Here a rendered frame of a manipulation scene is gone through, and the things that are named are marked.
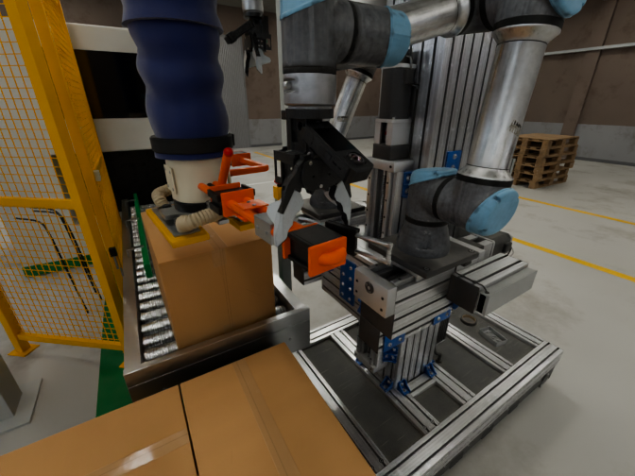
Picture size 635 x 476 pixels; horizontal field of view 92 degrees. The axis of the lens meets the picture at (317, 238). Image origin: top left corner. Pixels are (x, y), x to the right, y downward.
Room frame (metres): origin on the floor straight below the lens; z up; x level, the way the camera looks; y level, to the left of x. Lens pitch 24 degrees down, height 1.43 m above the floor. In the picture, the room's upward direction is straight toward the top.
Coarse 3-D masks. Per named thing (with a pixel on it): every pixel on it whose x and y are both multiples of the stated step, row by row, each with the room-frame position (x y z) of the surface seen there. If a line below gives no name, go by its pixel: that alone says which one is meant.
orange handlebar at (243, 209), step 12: (240, 168) 1.07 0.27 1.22; (252, 168) 1.09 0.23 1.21; (264, 168) 1.11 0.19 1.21; (204, 192) 0.82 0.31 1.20; (228, 204) 0.69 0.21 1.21; (240, 204) 0.65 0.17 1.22; (252, 204) 0.64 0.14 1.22; (264, 204) 0.65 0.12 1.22; (240, 216) 0.64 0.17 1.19; (252, 216) 0.59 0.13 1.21; (336, 252) 0.42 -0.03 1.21; (324, 264) 0.41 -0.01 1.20
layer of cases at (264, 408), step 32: (288, 352) 0.89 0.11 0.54; (192, 384) 0.75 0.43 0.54; (224, 384) 0.75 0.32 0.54; (256, 384) 0.75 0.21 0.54; (288, 384) 0.75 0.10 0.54; (128, 416) 0.63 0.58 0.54; (160, 416) 0.63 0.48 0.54; (192, 416) 0.63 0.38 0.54; (224, 416) 0.63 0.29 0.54; (256, 416) 0.63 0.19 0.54; (288, 416) 0.63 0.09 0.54; (320, 416) 0.63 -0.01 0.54; (32, 448) 0.54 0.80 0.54; (64, 448) 0.54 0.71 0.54; (96, 448) 0.54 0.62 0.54; (128, 448) 0.54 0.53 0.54; (160, 448) 0.54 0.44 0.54; (192, 448) 0.57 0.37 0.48; (224, 448) 0.54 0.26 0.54; (256, 448) 0.54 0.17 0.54; (288, 448) 0.54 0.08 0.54; (320, 448) 0.54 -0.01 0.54; (352, 448) 0.54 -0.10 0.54
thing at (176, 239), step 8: (152, 208) 0.99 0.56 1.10; (152, 216) 0.91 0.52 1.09; (160, 216) 0.90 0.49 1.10; (176, 216) 0.83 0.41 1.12; (160, 224) 0.84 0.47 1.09; (168, 224) 0.83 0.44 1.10; (168, 232) 0.78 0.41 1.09; (176, 232) 0.77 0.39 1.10; (184, 232) 0.77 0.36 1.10; (192, 232) 0.77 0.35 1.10; (200, 232) 0.78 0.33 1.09; (168, 240) 0.74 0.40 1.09; (176, 240) 0.73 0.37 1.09; (184, 240) 0.74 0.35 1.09; (192, 240) 0.75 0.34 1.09; (200, 240) 0.76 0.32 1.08
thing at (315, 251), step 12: (300, 228) 0.49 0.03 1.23; (312, 228) 0.49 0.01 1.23; (324, 228) 0.49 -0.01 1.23; (288, 240) 0.47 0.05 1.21; (300, 240) 0.44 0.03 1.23; (312, 240) 0.44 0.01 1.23; (324, 240) 0.44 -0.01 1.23; (336, 240) 0.44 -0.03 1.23; (288, 252) 0.47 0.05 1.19; (300, 252) 0.45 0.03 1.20; (312, 252) 0.41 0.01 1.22; (324, 252) 0.42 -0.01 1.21; (300, 264) 0.44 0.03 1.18; (312, 264) 0.41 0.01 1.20; (336, 264) 0.44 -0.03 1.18; (312, 276) 0.41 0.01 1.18
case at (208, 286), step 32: (224, 224) 1.22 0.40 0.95; (160, 256) 0.92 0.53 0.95; (192, 256) 0.92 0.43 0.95; (224, 256) 0.98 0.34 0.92; (256, 256) 1.05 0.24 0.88; (160, 288) 1.24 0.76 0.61; (192, 288) 0.91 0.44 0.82; (224, 288) 0.97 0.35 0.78; (256, 288) 1.04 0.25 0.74; (192, 320) 0.90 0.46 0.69; (224, 320) 0.96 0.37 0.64; (256, 320) 1.03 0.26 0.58
